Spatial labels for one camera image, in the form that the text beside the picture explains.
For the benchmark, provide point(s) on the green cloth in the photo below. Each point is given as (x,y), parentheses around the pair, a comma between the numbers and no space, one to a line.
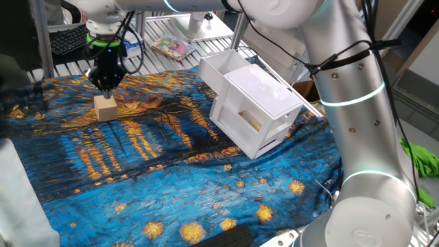
(423,161)

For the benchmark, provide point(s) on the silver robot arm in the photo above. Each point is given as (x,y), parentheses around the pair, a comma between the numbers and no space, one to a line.
(350,120)

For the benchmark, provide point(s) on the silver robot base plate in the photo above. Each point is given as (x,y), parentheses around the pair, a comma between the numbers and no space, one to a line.
(284,238)

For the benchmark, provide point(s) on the colourful picture book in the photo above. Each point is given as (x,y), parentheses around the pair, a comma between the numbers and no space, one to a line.
(173,47)

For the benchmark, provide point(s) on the black desk chair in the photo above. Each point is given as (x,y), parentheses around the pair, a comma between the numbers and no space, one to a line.
(76,13)

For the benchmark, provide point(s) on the black keyboard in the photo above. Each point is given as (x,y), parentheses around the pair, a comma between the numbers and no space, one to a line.
(68,41)

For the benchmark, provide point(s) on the white drawer with knob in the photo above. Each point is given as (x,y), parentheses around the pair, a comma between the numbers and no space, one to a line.
(211,73)

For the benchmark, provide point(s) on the light wooden cube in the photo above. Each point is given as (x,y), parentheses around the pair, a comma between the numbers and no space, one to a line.
(105,111)

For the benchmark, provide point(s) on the starry night painted tablecloth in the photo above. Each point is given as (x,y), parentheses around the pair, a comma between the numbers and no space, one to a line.
(171,192)

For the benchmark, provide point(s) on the white plastic drawer cabinet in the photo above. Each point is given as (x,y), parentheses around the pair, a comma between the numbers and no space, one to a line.
(264,92)

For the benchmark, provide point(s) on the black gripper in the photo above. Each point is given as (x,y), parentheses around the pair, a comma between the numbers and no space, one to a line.
(107,63)

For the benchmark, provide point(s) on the aluminium frame post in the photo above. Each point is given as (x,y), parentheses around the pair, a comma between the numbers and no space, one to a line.
(44,41)
(141,24)

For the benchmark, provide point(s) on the open cardboard box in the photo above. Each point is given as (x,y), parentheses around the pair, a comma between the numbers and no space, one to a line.
(302,88)

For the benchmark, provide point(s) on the blue tissue pack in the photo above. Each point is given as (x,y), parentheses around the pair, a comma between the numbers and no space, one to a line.
(135,46)

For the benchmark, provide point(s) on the white foam box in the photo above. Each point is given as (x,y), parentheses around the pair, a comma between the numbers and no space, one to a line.
(271,51)
(291,37)

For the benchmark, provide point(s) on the white monitor stand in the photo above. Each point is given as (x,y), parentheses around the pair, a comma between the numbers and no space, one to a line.
(202,32)

